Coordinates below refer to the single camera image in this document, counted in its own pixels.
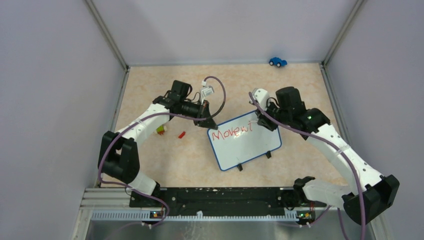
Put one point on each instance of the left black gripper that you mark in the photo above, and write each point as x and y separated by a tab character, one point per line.
203	112

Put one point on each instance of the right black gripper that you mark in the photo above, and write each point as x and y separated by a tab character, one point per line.
263	120

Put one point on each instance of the blue framed whiteboard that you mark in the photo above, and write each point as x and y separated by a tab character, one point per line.
240	140

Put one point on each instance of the red marker cap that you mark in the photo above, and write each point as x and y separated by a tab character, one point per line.
182	135

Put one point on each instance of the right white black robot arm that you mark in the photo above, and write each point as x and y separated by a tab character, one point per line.
368	193

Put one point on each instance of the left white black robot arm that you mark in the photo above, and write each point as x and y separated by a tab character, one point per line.
119	151

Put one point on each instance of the colourful toy brick figure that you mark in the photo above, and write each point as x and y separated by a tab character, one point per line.
161	130

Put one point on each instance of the blue toy car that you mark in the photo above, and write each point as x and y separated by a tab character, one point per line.
278	62

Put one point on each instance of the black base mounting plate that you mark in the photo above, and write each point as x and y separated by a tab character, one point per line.
224	201

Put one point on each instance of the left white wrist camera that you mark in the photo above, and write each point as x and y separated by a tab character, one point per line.
205	91

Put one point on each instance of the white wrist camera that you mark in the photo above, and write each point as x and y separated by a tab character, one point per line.
260	96
205	91

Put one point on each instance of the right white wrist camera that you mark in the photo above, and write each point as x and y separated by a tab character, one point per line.
260	96

